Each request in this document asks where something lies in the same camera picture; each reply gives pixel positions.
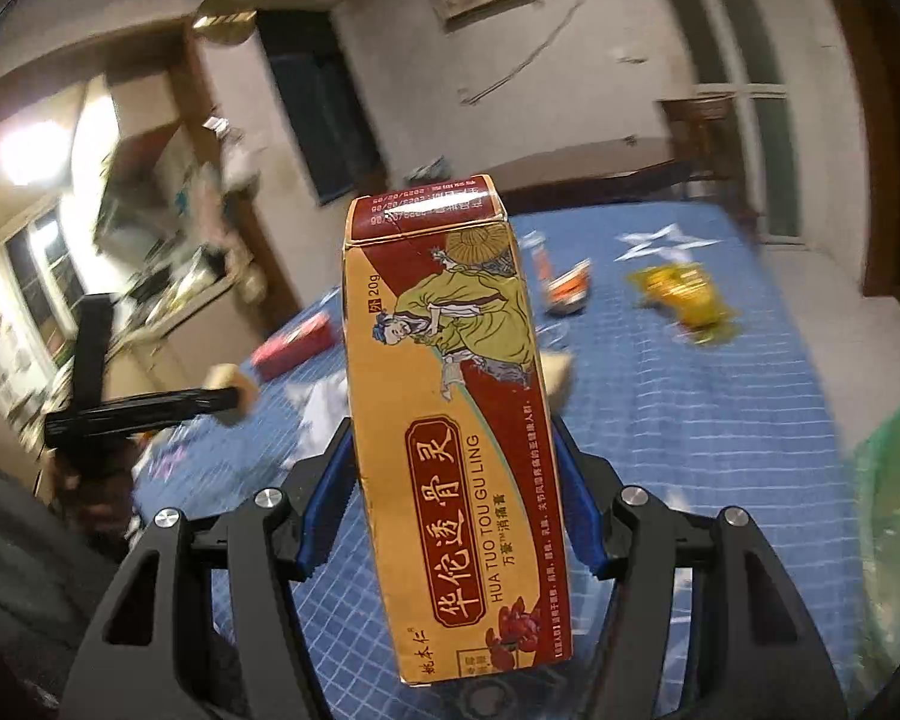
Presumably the yellow red medicine box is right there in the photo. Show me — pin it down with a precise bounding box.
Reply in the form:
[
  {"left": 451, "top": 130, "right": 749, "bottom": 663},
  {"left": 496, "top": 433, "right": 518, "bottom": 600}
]
[{"left": 343, "top": 174, "right": 572, "bottom": 686}]

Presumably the orange white carton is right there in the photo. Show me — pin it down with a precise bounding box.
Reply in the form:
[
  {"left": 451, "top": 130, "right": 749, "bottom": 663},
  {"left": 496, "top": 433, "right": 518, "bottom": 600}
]
[{"left": 526, "top": 231, "right": 592, "bottom": 317}]

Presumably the yellow plastic wrapper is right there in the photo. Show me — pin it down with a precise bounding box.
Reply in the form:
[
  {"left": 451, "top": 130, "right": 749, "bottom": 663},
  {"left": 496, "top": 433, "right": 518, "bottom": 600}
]
[{"left": 628, "top": 262, "right": 740, "bottom": 344}]

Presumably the beige sponge block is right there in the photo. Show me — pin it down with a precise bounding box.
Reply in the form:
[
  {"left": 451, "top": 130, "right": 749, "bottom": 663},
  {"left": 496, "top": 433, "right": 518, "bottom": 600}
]
[{"left": 205, "top": 364, "right": 258, "bottom": 427}]

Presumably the green-lined trash bin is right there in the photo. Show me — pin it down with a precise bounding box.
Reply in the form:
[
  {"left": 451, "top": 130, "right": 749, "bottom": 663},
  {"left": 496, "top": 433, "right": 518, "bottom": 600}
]
[{"left": 852, "top": 408, "right": 900, "bottom": 699}]

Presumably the person's left hand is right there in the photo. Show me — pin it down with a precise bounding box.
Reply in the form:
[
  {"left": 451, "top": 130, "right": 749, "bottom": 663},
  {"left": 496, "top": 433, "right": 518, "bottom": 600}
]
[{"left": 50, "top": 439, "right": 139, "bottom": 539}]

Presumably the long red box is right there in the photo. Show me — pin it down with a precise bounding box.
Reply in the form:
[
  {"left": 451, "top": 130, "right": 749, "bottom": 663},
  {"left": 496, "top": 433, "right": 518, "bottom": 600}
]
[{"left": 250, "top": 312, "right": 336, "bottom": 382}]

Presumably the blue star-pattern bed sheet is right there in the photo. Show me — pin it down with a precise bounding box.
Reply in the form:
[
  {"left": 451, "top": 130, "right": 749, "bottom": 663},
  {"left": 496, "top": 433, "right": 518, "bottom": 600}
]
[{"left": 131, "top": 200, "right": 872, "bottom": 720}]

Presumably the dark wooden round table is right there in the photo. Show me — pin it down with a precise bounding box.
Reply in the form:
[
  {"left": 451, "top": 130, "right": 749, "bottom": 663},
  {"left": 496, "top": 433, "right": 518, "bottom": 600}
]
[{"left": 487, "top": 135, "right": 692, "bottom": 216}]

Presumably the dark window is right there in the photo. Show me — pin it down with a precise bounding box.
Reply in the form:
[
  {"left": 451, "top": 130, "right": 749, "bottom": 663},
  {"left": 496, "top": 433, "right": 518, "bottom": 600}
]
[{"left": 256, "top": 10, "right": 388, "bottom": 205}]

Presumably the dark wooden chair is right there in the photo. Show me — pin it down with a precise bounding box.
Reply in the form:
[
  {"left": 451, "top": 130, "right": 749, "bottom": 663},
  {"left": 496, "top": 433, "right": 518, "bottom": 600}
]
[{"left": 656, "top": 94, "right": 759, "bottom": 242}]

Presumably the white glass balcony door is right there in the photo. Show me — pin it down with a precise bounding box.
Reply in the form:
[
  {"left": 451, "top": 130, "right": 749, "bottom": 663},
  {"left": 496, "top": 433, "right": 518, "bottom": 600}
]
[{"left": 696, "top": 0, "right": 802, "bottom": 244}]

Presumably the gold round wall clock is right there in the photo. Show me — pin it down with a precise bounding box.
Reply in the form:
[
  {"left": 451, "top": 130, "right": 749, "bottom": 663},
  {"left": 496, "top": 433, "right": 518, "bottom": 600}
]
[{"left": 191, "top": 0, "right": 256, "bottom": 46}]

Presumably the wall cable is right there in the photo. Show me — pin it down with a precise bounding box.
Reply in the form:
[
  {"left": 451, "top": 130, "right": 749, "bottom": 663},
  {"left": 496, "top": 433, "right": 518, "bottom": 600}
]
[{"left": 458, "top": 0, "right": 632, "bottom": 107}]

